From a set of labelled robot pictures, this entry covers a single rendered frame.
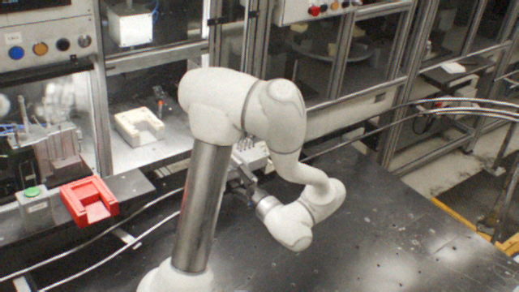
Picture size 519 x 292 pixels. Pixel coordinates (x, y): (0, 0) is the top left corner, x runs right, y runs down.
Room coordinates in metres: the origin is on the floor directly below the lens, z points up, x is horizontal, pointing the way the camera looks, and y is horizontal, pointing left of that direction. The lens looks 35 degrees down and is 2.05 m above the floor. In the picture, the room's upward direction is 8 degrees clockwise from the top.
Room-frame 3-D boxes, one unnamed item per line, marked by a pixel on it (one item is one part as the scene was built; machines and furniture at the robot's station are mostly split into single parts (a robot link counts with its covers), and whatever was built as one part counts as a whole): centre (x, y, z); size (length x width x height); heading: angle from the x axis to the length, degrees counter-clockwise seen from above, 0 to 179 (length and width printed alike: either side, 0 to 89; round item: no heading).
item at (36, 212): (1.08, 0.67, 0.97); 0.08 x 0.08 x 0.12; 43
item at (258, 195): (1.34, 0.03, 0.90); 0.09 x 0.07 x 0.08; 43
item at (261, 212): (1.29, -0.02, 0.90); 0.09 x 0.06 x 0.09; 133
